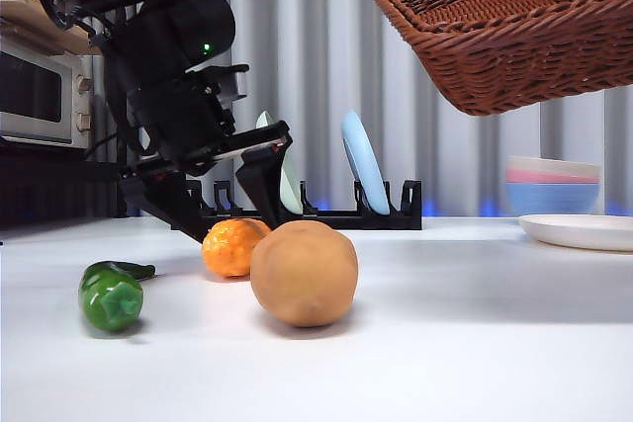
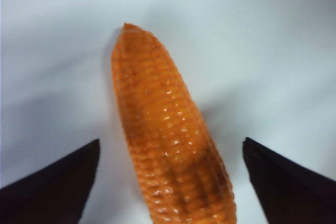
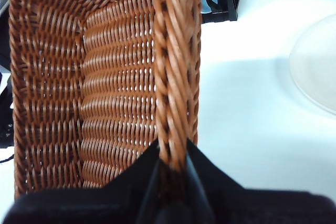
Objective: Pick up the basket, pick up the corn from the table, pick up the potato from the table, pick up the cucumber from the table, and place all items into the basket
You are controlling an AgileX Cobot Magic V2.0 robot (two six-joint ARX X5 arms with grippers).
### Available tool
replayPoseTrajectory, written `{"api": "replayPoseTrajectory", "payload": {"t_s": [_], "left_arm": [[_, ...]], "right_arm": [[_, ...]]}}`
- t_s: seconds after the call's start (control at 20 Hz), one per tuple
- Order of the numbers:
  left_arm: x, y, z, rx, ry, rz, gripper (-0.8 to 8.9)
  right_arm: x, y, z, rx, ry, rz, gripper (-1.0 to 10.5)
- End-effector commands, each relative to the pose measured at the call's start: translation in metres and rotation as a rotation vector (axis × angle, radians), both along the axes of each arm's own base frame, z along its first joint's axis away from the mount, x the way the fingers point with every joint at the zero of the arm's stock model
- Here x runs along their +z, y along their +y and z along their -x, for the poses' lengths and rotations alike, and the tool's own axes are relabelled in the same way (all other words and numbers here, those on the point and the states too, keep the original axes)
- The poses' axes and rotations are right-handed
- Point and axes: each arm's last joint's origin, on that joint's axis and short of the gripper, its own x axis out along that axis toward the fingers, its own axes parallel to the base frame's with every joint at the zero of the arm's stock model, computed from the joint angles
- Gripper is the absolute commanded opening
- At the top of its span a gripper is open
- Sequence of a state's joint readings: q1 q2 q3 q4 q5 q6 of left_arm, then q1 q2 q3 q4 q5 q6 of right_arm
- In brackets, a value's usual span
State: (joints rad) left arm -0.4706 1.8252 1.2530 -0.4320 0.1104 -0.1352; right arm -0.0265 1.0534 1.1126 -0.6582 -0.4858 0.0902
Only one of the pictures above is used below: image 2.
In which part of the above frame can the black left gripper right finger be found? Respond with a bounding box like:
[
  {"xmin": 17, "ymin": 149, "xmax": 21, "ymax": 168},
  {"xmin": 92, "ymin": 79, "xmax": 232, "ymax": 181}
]
[{"xmin": 243, "ymin": 136, "xmax": 336, "ymax": 224}]

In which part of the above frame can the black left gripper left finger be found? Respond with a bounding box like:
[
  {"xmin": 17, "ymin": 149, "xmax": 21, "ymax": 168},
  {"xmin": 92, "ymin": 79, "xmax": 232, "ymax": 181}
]
[{"xmin": 0, "ymin": 138, "xmax": 100, "ymax": 224}]

